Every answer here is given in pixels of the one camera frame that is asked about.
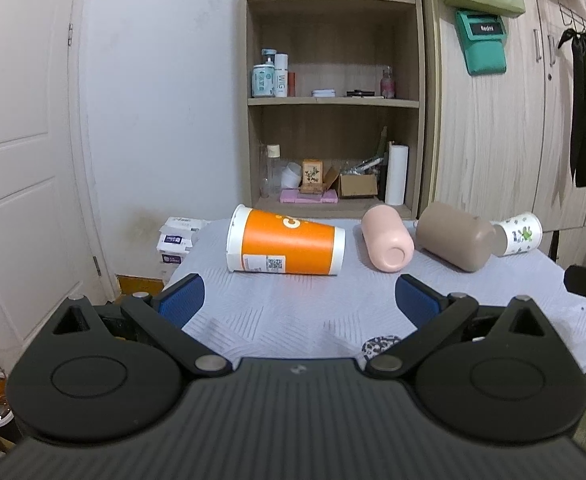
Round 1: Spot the teal pump bottle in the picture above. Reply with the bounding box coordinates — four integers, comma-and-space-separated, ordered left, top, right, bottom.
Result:
250, 48, 276, 98

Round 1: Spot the wooden floral box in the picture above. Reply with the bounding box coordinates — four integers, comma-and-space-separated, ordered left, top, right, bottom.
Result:
300, 158, 323, 194

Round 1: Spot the red small bottle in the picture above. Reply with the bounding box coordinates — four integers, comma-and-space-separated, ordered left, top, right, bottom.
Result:
287, 72, 296, 98

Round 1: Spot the grey patterned tablecloth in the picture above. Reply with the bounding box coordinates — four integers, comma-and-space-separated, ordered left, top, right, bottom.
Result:
171, 219, 586, 372

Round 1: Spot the clear bottle beige cap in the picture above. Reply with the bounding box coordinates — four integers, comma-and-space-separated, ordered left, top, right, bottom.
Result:
259, 144, 282, 198

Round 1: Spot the pink tumbler cup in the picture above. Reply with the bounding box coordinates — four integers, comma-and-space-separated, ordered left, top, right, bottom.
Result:
361, 204, 414, 273

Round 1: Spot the pink small bottle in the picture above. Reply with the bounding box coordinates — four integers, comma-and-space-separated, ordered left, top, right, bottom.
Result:
380, 66, 396, 99

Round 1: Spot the white tube bottle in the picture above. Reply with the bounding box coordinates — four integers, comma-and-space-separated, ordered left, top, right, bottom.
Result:
274, 52, 288, 98

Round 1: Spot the white tissue pack stack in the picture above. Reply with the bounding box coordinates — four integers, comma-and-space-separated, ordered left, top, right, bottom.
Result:
156, 217, 209, 285

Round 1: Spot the white small cup on shelf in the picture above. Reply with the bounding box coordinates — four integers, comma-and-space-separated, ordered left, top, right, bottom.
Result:
281, 162, 302, 190

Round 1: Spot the white door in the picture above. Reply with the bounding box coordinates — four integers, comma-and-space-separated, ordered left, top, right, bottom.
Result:
0, 0, 115, 373

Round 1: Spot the white floral paper cup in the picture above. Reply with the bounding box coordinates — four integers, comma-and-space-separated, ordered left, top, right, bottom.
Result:
492, 211, 543, 257

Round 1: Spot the teal Redmi pouch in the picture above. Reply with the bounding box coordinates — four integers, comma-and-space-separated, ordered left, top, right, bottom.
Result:
454, 9, 506, 76

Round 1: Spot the orange white paper cup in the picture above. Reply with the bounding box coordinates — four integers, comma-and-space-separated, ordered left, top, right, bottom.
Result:
226, 205, 346, 276

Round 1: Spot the white paper towel roll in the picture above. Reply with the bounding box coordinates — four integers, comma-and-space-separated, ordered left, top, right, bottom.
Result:
385, 142, 409, 206

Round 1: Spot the black ribbon bow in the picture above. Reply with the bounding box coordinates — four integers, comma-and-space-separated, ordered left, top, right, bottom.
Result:
558, 28, 586, 188

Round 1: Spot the small cardboard box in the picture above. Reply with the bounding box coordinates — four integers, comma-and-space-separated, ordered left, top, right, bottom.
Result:
323, 167, 378, 198

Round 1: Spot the wooden shelf unit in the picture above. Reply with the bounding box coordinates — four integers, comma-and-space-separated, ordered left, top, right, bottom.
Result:
238, 0, 426, 218

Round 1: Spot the pink flat box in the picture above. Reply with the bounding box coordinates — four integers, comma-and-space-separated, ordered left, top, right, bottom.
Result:
279, 188, 338, 205

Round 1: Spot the taupe tumbler cup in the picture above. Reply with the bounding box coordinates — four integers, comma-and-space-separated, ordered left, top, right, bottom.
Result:
415, 202, 496, 273

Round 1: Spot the light wood wardrobe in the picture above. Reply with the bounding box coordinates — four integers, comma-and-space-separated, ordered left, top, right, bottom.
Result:
420, 0, 586, 266

